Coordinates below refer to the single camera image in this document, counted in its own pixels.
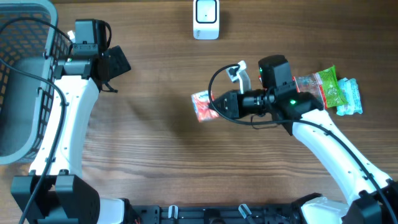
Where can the mint wet wipes pack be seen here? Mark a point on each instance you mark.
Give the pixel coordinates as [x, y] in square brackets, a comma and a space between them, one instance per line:
[350, 91]

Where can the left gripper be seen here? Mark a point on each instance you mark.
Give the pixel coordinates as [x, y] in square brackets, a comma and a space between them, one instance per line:
[119, 62]

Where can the grey plastic shopping basket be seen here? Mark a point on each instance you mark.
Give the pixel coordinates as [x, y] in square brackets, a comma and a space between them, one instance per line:
[29, 44]

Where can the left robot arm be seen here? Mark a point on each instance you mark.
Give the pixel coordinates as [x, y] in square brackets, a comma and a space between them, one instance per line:
[53, 191]

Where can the red Kleenex tissue pack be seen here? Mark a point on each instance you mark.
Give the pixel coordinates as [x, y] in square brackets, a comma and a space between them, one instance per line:
[201, 104]

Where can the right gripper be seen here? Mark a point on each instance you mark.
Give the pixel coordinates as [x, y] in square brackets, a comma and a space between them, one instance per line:
[232, 111]

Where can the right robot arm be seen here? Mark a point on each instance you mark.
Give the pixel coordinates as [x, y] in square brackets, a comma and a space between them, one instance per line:
[370, 194]

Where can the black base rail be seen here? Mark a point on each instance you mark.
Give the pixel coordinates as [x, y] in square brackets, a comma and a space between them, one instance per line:
[288, 213]

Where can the white barcode scanner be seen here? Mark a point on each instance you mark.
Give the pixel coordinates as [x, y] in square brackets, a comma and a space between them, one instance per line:
[206, 19]

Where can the green snack bag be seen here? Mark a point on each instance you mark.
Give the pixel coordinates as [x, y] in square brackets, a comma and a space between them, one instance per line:
[324, 86]

